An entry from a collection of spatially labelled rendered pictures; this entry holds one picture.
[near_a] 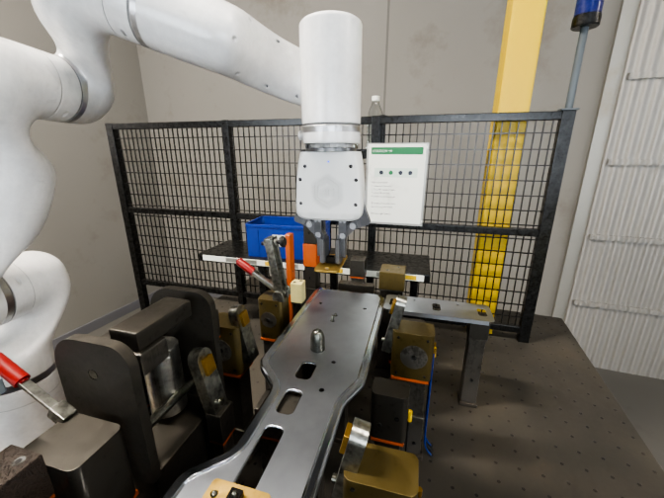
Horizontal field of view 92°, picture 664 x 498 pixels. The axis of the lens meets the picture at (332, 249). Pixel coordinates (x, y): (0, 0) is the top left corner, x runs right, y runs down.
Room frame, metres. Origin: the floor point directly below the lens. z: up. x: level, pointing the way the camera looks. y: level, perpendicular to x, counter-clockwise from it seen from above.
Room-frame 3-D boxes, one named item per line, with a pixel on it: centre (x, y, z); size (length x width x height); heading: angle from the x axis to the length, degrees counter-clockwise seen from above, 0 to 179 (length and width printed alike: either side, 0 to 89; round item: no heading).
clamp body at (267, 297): (0.79, 0.17, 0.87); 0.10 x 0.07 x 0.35; 75
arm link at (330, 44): (0.50, 0.00, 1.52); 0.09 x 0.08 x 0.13; 174
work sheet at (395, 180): (1.25, -0.24, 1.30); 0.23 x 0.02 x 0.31; 75
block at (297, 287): (0.85, 0.10, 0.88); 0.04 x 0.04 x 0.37; 75
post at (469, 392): (0.79, -0.41, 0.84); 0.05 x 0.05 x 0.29; 75
